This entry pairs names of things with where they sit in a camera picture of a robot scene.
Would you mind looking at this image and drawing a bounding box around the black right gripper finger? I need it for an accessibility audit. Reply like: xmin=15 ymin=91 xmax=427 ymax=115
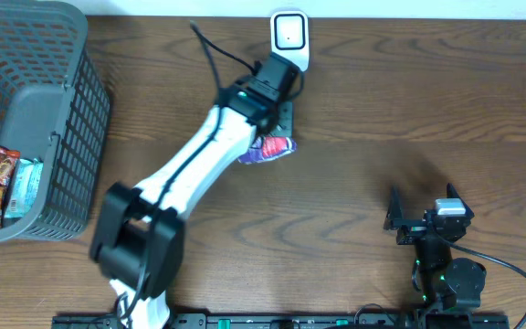
xmin=445 ymin=183 xmax=466 ymax=210
xmin=384 ymin=186 xmax=404 ymax=230

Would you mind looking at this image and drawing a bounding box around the red and purple snack pack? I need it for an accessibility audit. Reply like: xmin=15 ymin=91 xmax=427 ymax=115
xmin=237 ymin=136 xmax=297 ymax=165

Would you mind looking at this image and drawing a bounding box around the teal wet wipes pack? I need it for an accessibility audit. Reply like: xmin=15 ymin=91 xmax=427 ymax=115
xmin=4 ymin=159 xmax=44 ymax=219

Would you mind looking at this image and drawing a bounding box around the brown red snack bar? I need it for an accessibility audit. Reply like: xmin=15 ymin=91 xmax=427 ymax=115
xmin=0 ymin=146 xmax=20 ymax=187

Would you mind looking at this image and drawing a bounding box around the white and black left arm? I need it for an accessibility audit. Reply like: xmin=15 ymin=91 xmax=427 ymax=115
xmin=89 ymin=86 xmax=293 ymax=328

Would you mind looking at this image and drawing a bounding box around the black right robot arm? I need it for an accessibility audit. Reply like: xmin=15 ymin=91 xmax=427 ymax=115
xmin=384 ymin=184 xmax=487 ymax=312

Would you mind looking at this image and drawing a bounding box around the white barcode scanner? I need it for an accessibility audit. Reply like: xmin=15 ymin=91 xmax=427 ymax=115
xmin=270 ymin=10 xmax=310 ymax=72

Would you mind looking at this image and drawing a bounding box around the grey plastic mesh basket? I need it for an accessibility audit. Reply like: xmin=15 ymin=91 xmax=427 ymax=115
xmin=0 ymin=1 xmax=110 ymax=242

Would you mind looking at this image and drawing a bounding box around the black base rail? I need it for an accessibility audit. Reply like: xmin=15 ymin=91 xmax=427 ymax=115
xmin=51 ymin=313 xmax=509 ymax=329

